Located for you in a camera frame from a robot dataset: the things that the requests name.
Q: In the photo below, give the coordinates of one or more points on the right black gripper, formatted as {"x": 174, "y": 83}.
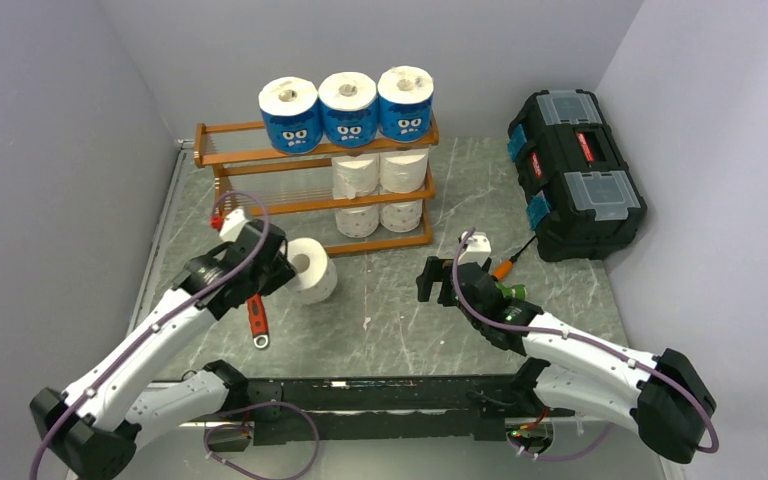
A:
{"x": 436, "y": 270}

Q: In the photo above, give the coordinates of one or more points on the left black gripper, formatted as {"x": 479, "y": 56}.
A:
{"x": 284, "y": 272}

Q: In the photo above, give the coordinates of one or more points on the white roll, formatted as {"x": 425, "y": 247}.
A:
{"x": 315, "y": 276}
{"x": 355, "y": 176}
{"x": 358, "y": 222}
{"x": 401, "y": 217}

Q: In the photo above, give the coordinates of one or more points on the orange wooden two-tier shelf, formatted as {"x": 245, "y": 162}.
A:
{"x": 264, "y": 179}

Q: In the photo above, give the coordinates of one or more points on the white roll sideways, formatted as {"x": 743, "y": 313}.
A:
{"x": 403, "y": 171}

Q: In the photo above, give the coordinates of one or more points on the blue roll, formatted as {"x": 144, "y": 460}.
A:
{"x": 349, "y": 108}
{"x": 405, "y": 95}
{"x": 291, "y": 114}

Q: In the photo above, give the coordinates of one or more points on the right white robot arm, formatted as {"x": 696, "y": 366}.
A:
{"x": 659, "y": 397}

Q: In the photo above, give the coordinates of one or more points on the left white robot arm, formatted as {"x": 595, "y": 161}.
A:
{"x": 97, "y": 423}

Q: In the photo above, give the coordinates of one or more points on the green and white pipe fitting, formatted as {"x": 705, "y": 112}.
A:
{"x": 517, "y": 291}

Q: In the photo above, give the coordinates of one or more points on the black plastic toolbox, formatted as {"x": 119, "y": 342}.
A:
{"x": 582, "y": 202}

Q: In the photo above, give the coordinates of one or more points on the red handled tool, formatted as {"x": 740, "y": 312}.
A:
{"x": 258, "y": 322}

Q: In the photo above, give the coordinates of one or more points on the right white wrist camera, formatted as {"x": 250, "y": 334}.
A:
{"x": 477, "y": 249}

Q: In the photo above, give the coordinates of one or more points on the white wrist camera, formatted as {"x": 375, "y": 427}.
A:
{"x": 477, "y": 249}
{"x": 229, "y": 226}

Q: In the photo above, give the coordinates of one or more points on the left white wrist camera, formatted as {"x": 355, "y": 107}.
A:
{"x": 229, "y": 226}

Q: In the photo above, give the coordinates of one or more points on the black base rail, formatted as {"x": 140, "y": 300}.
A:
{"x": 480, "y": 407}

